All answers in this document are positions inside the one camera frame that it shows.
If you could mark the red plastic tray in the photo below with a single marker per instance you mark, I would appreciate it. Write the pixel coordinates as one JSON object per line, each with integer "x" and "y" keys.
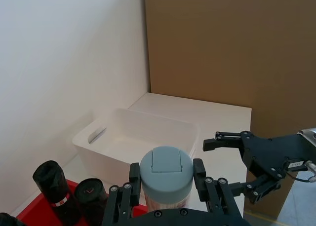
{"x": 39, "y": 206}

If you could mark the brown cardboard panel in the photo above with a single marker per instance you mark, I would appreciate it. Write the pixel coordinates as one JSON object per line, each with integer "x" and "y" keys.
{"x": 232, "y": 50}

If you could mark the black roll with red-white label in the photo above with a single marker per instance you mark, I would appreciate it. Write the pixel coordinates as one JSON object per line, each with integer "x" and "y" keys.
{"x": 55, "y": 190}

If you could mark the white plastic bin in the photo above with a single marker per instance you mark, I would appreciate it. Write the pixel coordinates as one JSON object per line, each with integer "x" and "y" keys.
{"x": 138, "y": 137}

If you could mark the white canister with grey-blue lid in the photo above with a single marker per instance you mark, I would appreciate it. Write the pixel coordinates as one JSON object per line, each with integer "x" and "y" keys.
{"x": 166, "y": 170}

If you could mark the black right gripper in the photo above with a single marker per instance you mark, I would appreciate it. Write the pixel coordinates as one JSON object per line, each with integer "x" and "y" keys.
{"x": 267, "y": 154}

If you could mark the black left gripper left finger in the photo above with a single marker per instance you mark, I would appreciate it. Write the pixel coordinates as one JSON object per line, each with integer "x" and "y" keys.
{"x": 134, "y": 184}

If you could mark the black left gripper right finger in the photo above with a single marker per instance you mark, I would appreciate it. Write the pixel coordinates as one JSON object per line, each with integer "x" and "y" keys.
{"x": 200, "y": 176}

